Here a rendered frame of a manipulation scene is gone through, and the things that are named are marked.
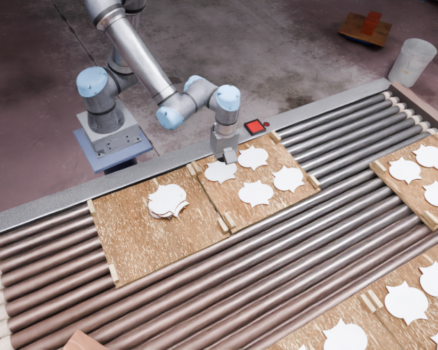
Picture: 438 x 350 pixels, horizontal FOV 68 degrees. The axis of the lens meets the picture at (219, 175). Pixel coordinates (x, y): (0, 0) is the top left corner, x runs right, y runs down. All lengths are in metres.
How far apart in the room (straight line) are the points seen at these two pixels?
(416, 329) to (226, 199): 0.73
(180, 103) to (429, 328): 1.03
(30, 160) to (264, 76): 2.20
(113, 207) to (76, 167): 1.44
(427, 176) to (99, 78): 1.38
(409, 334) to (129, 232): 0.94
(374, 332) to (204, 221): 0.64
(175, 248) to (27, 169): 1.83
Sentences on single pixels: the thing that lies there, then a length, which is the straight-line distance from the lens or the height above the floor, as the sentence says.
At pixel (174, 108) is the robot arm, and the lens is 0.99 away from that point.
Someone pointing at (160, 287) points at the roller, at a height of 0.92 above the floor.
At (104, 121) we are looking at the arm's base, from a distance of 1.41.
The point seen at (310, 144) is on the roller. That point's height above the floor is 0.92.
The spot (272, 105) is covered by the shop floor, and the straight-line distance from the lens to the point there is 3.09.
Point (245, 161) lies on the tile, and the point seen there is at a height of 0.95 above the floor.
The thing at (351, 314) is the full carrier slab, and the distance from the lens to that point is 1.18.
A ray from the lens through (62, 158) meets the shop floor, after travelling 2.76.
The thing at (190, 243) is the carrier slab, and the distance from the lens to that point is 1.16.
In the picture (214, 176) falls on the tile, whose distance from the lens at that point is 1.29.
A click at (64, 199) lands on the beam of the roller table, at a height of 0.92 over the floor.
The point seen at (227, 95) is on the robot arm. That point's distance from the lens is 1.01.
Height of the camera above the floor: 1.99
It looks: 53 degrees down
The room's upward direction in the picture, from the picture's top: 5 degrees clockwise
